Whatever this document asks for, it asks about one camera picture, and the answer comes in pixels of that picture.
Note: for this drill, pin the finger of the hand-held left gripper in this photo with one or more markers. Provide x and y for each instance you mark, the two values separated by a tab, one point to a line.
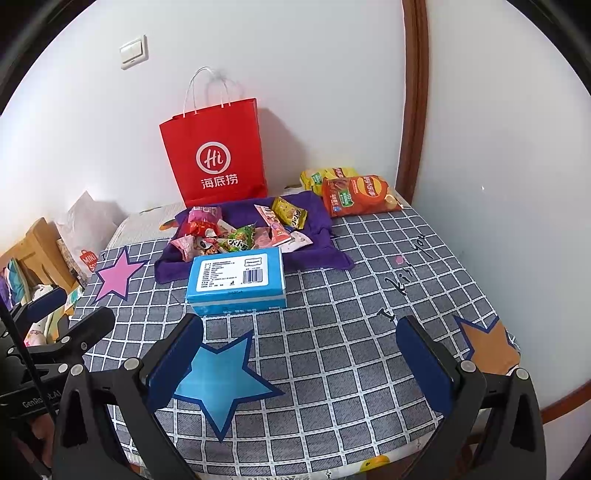
44	301
87	324

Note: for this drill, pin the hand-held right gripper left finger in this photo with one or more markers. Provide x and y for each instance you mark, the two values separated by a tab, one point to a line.
175	357

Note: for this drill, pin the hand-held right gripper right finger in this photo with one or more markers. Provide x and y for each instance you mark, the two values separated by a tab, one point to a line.
425	364

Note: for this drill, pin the small pink snack packet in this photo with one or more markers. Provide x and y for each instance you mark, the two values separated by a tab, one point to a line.
184	245

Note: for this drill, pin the snack packet with face print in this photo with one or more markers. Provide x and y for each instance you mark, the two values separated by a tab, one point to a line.
208	249

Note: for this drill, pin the small red snack packet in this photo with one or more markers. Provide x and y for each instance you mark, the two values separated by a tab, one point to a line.
199	229

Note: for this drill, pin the green snack packet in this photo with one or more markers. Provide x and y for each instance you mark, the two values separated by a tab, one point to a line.
242	240

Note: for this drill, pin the white strawberry print snack packet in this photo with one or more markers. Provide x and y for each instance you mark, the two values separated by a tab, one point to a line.
277	235

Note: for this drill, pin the red white long snack packet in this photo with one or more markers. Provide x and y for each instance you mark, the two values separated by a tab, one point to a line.
265	213

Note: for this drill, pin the pale pink white snack packet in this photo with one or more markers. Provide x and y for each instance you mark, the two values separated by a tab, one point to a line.
300	241

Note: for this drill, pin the yellow snack packet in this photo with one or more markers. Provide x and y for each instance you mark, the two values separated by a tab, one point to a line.
288	212

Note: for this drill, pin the person's left hand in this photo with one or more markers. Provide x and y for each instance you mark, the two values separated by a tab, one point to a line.
40	434

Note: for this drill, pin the colourful printed cloth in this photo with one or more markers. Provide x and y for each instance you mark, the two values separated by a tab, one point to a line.
16	281

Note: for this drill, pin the wooden chair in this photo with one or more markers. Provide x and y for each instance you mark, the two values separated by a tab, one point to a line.
37	249

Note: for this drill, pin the grey checked tablecloth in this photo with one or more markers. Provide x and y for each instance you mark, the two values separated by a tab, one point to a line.
346	346

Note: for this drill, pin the white shopping bag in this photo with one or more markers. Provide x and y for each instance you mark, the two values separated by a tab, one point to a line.
87	230

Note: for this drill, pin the blue cardboard box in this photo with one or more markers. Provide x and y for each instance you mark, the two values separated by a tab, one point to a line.
235	281

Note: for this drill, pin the brown wooden baseboard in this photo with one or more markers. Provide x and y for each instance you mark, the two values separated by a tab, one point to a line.
565	406

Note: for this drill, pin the purple towel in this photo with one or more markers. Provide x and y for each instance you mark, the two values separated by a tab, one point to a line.
323	251

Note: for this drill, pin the orange chips bag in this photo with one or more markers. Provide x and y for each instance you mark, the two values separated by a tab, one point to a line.
360	196

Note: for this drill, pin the red paper bag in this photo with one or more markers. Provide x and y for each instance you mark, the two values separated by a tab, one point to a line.
214	152

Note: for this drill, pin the yellow chips bag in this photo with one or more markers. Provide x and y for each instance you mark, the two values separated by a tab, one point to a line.
323	177

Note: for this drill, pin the white light switch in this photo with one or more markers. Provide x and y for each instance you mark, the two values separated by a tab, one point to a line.
134	53

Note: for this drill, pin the brown wooden door frame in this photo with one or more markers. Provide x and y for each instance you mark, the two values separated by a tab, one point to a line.
413	92

